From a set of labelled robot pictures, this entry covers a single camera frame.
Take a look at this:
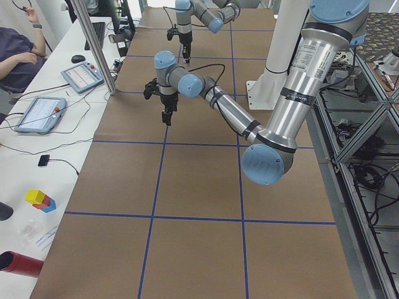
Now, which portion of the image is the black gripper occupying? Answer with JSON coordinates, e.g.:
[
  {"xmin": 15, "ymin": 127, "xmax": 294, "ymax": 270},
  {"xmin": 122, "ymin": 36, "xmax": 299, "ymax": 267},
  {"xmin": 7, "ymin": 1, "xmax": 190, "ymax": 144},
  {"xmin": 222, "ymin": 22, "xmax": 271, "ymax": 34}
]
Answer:
[
  {"xmin": 179, "ymin": 31, "xmax": 192, "ymax": 60},
  {"xmin": 160, "ymin": 92, "xmax": 178, "ymax": 126}
]

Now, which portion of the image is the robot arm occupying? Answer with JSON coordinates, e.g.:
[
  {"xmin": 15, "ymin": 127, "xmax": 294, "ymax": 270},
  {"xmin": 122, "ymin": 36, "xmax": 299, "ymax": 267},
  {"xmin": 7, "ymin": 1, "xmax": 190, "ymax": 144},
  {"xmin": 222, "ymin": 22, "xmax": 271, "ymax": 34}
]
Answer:
[
  {"xmin": 167, "ymin": 0, "xmax": 241, "ymax": 64},
  {"xmin": 145, "ymin": 1, "xmax": 369, "ymax": 185}
]

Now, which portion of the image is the black keyboard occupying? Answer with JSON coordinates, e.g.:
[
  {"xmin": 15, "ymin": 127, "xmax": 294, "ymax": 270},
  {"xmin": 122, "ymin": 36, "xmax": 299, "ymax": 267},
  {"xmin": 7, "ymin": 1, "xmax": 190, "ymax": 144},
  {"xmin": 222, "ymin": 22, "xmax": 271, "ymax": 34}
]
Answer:
[{"xmin": 92, "ymin": 22, "xmax": 106, "ymax": 48}]

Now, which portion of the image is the far teach pendant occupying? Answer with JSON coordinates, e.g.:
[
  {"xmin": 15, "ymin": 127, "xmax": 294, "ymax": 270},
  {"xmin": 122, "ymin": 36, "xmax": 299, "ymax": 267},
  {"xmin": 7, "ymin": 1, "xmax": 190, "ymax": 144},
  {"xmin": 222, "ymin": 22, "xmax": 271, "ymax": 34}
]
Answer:
[{"xmin": 60, "ymin": 62, "xmax": 104, "ymax": 94}]

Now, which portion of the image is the teach pendant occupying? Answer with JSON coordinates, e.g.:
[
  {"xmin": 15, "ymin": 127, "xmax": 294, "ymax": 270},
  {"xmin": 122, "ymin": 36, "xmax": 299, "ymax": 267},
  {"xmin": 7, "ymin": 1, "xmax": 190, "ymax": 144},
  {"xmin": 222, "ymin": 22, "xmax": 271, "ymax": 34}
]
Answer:
[
  {"xmin": 60, "ymin": 62, "xmax": 104, "ymax": 94},
  {"xmin": 14, "ymin": 96, "xmax": 67, "ymax": 133}
]

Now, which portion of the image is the brown paper table cover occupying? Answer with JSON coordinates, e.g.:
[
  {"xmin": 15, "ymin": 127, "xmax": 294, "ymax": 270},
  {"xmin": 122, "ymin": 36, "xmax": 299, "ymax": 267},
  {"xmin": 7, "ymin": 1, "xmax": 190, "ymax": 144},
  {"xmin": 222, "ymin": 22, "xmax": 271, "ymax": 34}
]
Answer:
[{"xmin": 32, "ymin": 8, "xmax": 357, "ymax": 298}]

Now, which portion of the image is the black computer mouse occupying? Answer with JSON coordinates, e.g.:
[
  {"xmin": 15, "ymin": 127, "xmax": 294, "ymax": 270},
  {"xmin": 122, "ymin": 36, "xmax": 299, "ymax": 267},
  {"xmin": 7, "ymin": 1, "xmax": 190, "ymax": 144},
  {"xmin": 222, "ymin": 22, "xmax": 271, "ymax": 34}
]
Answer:
[{"xmin": 70, "ymin": 54, "xmax": 85, "ymax": 64}]

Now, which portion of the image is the near teach pendant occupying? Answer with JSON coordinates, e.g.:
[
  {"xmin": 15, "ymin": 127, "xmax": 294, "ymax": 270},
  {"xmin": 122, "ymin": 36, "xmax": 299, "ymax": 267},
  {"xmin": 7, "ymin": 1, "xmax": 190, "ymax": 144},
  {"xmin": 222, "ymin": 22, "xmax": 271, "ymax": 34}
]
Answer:
[{"xmin": 14, "ymin": 96, "xmax": 67, "ymax": 133}]

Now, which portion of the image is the small black box device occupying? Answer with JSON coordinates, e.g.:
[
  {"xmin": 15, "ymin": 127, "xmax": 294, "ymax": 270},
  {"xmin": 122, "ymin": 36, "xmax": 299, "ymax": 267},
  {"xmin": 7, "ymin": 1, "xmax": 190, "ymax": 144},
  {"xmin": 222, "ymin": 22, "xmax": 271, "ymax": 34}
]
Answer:
[{"xmin": 37, "ymin": 154, "xmax": 50, "ymax": 167}]

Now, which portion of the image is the blue wooden block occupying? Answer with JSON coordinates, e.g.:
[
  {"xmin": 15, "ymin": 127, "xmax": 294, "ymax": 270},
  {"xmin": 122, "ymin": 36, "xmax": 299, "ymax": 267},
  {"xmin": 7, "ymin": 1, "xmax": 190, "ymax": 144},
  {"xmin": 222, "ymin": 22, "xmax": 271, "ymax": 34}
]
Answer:
[{"xmin": 41, "ymin": 199, "xmax": 56, "ymax": 213}]

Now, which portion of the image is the red wooden block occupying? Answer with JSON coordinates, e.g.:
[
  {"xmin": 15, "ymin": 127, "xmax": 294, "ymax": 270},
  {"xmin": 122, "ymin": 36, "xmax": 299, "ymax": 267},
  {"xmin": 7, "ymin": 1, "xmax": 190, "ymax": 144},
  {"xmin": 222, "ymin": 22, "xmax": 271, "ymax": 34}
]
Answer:
[{"xmin": 32, "ymin": 195, "xmax": 51, "ymax": 210}]

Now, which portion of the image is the yellow wooden block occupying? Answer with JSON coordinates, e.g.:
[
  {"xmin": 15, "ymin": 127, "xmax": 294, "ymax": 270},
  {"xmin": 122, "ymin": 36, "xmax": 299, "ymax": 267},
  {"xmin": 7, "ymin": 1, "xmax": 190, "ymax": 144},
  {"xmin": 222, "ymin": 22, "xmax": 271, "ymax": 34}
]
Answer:
[{"xmin": 25, "ymin": 189, "xmax": 46, "ymax": 204}]

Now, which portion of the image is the person in blue shirt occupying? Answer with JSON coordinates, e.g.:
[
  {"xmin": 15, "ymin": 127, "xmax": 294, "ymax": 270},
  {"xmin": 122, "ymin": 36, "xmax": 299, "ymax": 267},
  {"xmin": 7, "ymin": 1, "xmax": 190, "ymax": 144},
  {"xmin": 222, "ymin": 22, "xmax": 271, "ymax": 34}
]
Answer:
[{"xmin": 1, "ymin": 6, "xmax": 46, "ymax": 93}]

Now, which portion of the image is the clear plastic bag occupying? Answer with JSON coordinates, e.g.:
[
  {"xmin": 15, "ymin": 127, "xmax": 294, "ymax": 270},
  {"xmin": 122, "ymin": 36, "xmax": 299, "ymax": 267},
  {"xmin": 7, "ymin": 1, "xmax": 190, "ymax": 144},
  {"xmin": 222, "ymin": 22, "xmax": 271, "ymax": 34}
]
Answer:
[{"xmin": 17, "ymin": 219, "xmax": 43, "ymax": 247}]

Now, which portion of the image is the black cylinder object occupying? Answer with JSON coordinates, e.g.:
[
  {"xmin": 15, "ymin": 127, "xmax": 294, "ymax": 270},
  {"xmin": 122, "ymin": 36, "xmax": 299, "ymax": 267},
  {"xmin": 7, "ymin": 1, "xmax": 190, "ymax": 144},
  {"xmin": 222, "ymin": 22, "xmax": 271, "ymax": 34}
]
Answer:
[{"xmin": 0, "ymin": 202, "xmax": 14, "ymax": 221}]

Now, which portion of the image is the red cylinder tube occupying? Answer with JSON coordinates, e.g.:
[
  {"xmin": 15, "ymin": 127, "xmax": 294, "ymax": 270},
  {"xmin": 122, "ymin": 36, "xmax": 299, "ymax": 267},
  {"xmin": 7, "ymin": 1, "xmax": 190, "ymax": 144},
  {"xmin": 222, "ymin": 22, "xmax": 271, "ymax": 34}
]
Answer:
[{"xmin": 1, "ymin": 251, "xmax": 44, "ymax": 278}]

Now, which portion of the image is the aluminium frame post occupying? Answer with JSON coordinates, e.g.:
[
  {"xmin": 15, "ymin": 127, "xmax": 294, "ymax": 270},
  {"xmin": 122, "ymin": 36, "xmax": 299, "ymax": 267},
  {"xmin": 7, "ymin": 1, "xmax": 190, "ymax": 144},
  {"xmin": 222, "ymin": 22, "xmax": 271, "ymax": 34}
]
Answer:
[{"xmin": 71, "ymin": 0, "xmax": 117, "ymax": 95}]

